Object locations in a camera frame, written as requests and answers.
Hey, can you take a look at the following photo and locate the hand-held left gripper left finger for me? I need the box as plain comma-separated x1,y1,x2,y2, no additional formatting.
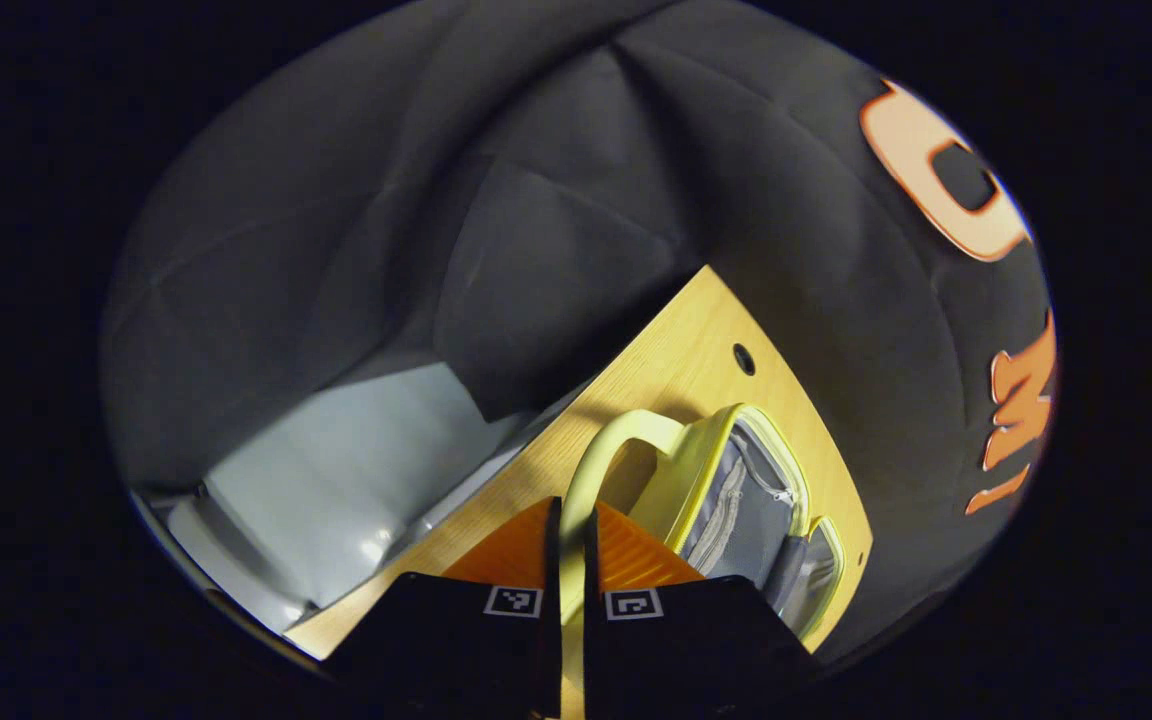
326,496,563,720

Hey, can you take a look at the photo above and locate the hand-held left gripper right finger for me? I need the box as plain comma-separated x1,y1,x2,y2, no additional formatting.
583,500,823,720

